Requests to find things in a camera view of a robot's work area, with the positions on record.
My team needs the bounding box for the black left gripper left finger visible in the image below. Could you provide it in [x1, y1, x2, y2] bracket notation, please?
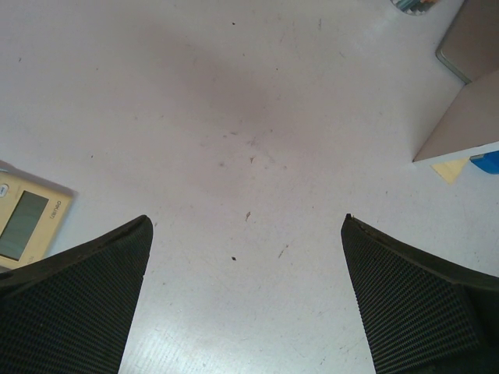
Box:
[1, 215, 152, 373]

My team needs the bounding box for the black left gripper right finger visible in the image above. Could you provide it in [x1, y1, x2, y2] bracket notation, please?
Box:
[341, 214, 498, 373]

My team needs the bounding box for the beige digital timer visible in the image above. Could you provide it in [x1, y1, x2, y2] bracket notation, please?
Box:
[1, 161, 76, 270]

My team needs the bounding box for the yellow sticky note pad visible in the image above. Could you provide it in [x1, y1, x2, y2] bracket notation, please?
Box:
[431, 158, 469, 185]

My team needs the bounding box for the blue small cube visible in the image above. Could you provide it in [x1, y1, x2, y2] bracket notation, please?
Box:
[470, 151, 499, 175]

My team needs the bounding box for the white small shelf stand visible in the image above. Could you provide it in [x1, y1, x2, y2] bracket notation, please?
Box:
[413, 1, 498, 165]

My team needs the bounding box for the clear pen cup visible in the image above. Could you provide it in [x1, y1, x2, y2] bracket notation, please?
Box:
[391, 0, 438, 16]

